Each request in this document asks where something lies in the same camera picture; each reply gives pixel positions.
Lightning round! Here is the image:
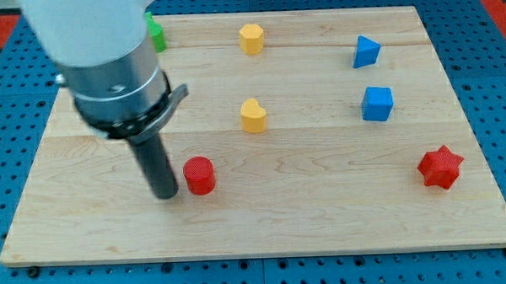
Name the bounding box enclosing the red cylinder block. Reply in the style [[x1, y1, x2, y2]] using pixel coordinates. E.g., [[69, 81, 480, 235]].
[[183, 157, 216, 196]]

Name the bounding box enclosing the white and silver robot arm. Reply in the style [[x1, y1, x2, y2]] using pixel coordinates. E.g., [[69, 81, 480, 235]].
[[17, 0, 187, 142]]

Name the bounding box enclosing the red star block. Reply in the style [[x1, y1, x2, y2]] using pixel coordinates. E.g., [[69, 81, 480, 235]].
[[417, 146, 465, 190]]

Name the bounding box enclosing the yellow heart block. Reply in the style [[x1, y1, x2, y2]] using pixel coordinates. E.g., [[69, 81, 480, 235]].
[[240, 98, 266, 134]]

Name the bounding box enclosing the wooden board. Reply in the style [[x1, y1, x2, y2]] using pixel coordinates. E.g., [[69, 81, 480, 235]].
[[0, 7, 506, 268]]

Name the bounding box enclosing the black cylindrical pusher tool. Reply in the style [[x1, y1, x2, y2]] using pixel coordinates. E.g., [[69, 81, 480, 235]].
[[126, 134, 179, 199]]

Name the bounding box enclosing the yellow hexagon block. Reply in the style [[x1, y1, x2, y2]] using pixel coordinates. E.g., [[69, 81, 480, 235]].
[[239, 23, 264, 56]]

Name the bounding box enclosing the blue cube block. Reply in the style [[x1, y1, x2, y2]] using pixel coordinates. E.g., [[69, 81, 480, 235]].
[[361, 86, 395, 121]]

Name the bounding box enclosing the blue triangle block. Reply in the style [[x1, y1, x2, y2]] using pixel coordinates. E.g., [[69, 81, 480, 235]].
[[353, 35, 381, 68]]

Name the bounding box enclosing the green block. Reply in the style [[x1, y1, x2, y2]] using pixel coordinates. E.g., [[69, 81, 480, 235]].
[[145, 12, 167, 52]]

